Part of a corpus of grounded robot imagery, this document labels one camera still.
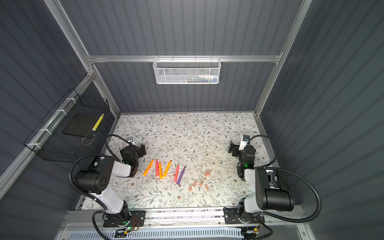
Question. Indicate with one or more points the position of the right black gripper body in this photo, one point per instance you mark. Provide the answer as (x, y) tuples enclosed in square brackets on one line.
[(235, 149)]

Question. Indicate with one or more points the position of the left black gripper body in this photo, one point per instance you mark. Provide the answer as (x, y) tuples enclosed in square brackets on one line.
[(140, 150)]

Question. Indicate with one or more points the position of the pink marker pen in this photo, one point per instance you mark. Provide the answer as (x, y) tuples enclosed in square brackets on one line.
[(157, 169), (176, 173)]

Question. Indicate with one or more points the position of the purple marker pen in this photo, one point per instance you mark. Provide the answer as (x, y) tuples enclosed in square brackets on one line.
[(181, 175)]

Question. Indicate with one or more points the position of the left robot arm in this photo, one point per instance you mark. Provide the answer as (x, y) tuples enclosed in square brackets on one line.
[(94, 183)]

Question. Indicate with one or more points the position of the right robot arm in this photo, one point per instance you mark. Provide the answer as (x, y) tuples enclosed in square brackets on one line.
[(272, 191)]

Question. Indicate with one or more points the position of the orange marker pen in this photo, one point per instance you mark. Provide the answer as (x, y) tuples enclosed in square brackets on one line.
[(167, 169), (148, 168), (160, 171)]

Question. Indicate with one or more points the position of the yellow marker in basket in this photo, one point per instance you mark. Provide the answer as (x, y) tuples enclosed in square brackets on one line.
[(97, 123)]

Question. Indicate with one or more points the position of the black pad in basket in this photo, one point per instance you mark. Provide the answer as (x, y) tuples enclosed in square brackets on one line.
[(80, 126)]

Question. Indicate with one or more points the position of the items in white basket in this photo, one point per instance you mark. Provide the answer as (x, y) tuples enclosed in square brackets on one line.
[(200, 79)]

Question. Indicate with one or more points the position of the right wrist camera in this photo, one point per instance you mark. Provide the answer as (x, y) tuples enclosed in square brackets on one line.
[(244, 142)]

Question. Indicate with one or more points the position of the black wire basket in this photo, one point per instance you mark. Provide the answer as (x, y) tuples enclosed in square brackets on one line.
[(48, 142)]

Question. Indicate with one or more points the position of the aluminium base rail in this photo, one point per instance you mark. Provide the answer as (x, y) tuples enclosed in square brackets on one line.
[(158, 218)]

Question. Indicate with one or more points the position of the white wire mesh basket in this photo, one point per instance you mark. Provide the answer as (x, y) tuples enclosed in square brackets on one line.
[(168, 73)]

